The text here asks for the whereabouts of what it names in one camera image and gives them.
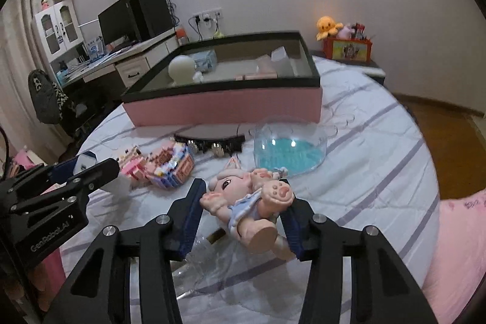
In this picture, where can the white egg-shaped gadget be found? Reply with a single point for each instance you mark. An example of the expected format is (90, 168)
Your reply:
(182, 71)

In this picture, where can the purple plush toy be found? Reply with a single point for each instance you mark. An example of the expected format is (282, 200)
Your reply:
(346, 33)

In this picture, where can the black office chair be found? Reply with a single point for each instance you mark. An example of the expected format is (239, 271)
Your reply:
(54, 107)

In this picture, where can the red toy box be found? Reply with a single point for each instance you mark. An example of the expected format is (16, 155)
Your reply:
(347, 49)

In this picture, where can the clear plastic package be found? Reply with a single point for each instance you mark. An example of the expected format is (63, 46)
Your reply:
(220, 269)

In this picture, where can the person left hand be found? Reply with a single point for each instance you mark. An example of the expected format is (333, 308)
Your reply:
(38, 277)

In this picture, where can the clear dome blue base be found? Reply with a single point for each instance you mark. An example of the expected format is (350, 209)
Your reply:
(289, 143)

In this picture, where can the orange cap bottle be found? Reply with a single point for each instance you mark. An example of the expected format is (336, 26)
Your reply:
(182, 36)

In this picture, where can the pink quilt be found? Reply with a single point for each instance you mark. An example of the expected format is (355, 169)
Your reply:
(458, 264)

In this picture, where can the black flower hair band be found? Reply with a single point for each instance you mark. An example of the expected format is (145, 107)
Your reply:
(220, 147)

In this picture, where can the pink pig figurine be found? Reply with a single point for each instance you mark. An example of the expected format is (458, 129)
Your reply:
(248, 204)

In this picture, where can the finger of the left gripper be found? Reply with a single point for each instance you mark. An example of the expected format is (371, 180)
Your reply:
(65, 170)
(93, 178)

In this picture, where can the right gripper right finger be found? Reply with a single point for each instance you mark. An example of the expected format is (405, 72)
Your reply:
(382, 288)

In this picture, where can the white glass-door cabinet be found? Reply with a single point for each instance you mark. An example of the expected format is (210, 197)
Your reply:
(57, 30)

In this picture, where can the small doll figurine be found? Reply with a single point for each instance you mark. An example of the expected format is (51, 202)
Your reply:
(45, 4)

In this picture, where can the pink black storage box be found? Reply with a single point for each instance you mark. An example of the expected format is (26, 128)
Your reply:
(243, 87)

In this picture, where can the white desk with drawers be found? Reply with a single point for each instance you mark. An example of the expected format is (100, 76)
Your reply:
(130, 62)

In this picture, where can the orange octopus plush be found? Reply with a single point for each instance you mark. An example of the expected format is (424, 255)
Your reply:
(327, 26)

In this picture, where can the tissue pack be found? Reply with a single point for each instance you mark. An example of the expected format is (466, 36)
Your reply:
(205, 61)

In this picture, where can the striped white bed quilt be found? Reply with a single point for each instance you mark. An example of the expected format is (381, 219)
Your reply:
(378, 170)

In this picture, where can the snack bag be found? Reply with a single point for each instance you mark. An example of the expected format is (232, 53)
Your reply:
(218, 33)

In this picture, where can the beige curtain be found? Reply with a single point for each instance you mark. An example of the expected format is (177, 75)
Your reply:
(18, 117)

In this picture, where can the wall power socket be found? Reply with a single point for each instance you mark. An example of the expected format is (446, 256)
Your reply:
(214, 14)

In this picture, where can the pink purple block figure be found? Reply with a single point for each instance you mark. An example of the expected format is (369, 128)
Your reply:
(170, 165)

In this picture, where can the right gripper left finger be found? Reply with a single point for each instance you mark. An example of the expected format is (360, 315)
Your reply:
(98, 288)

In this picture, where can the white pink block rabbit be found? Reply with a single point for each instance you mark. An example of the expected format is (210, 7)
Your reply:
(132, 165)

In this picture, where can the black computer monitor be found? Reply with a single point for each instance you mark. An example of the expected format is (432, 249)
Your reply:
(115, 22)

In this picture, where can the black computer tower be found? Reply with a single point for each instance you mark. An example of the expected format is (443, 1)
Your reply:
(150, 18)

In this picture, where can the black white low cabinet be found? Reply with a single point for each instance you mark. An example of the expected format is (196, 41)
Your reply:
(327, 66)

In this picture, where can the white cat-ear cup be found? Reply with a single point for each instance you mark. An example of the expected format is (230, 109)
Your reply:
(281, 63)

